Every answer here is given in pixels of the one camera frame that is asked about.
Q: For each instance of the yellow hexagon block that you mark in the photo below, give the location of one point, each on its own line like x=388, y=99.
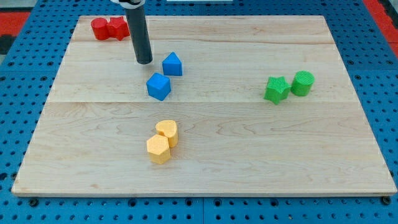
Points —
x=158, y=149

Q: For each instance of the red cylinder block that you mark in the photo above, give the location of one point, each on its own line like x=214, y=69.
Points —
x=99, y=27

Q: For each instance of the light wooden board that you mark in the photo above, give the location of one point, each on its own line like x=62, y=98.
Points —
x=90, y=140

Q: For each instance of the yellow heart block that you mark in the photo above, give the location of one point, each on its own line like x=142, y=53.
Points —
x=169, y=129

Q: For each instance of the red star block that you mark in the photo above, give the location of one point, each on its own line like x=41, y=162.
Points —
x=118, y=28

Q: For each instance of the blue cube block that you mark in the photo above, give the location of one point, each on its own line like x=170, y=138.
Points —
x=158, y=86

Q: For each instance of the green star block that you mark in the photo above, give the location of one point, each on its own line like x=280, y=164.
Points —
x=277, y=89

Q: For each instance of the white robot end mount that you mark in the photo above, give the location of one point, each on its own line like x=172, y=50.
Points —
x=129, y=3

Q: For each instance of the blue triangular prism block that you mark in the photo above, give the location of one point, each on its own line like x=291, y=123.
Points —
x=172, y=65

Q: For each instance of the green cylinder block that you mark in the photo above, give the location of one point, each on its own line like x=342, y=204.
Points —
x=302, y=83

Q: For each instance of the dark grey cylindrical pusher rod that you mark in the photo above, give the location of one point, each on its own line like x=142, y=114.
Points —
x=136, y=20

